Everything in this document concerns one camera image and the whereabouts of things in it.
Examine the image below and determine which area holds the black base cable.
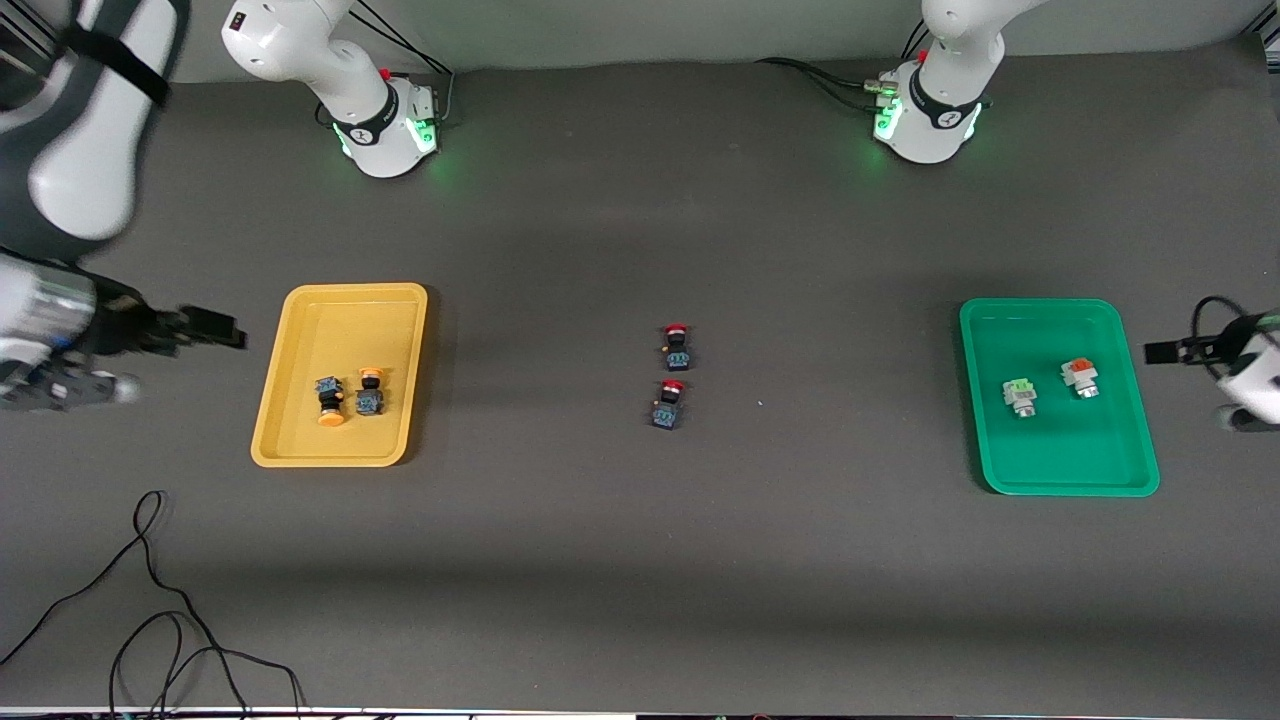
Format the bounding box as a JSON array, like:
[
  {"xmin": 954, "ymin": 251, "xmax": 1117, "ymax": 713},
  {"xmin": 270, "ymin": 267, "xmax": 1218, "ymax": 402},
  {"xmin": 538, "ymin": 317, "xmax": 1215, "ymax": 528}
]
[
  {"xmin": 350, "ymin": 0, "xmax": 456, "ymax": 126},
  {"xmin": 755, "ymin": 20, "xmax": 936, "ymax": 113}
]

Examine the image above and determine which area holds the yellow plastic tray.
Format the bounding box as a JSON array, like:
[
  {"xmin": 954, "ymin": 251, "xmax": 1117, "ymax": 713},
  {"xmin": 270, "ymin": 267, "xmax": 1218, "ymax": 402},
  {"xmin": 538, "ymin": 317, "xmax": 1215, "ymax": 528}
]
[{"xmin": 250, "ymin": 283, "xmax": 429, "ymax": 469}]

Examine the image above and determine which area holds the green plastic tray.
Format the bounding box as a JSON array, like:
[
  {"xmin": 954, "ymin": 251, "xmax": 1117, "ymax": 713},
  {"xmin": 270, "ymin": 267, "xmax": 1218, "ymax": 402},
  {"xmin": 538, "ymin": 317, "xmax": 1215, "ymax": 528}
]
[{"xmin": 959, "ymin": 298, "xmax": 1161, "ymax": 498}]

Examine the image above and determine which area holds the loose black cable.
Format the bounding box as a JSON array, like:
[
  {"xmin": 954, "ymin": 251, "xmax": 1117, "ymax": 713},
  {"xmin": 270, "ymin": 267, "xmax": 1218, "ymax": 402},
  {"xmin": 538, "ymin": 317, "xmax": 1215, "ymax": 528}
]
[{"xmin": 0, "ymin": 490, "xmax": 306, "ymax": 720}]

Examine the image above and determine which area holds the black left base cable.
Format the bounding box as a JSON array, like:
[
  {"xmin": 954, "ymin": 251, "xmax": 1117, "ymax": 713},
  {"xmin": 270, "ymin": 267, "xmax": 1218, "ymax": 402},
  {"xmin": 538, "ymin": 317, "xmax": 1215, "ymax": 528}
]
[{"xmin": 755, "ymin": 20, "xmax": 936, "ymax": 113}]

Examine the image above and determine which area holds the black right base cable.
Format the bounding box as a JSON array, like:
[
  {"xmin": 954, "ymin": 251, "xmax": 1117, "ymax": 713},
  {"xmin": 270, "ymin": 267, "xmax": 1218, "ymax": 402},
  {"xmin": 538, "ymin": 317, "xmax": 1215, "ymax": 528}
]
[{"xmin": 350, "ymin": 0, "xmax": 456, "ymax": 126}]

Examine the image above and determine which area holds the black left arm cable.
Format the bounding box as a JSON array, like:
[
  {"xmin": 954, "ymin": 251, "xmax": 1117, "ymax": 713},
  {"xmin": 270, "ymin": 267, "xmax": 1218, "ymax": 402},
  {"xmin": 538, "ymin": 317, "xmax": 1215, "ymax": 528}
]
[{"xmin": 1190, "ymin": 296, "xmax": 1263, "ymax": 383}]

